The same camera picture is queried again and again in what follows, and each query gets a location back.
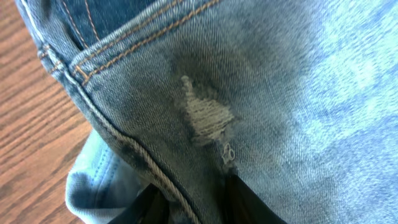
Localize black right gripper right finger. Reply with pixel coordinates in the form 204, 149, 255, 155
223, 175, 286, 224

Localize light blue denim jeans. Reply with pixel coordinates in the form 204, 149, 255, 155
16, 0, 397, 223

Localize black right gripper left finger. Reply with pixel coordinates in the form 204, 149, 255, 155
108, 184, 169, 224

